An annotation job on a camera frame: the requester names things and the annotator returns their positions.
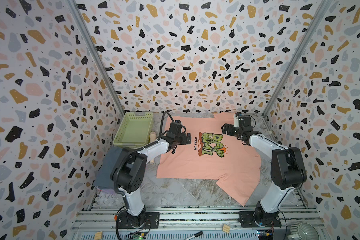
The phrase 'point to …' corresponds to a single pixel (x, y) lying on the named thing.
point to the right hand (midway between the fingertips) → (226, 124)
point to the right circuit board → (263, 234)
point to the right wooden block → (226, 228)
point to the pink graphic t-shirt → (212, 155)
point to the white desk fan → (303, 231)
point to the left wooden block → (98, 235)
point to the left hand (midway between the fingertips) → (185, 134)
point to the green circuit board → (136, 235)
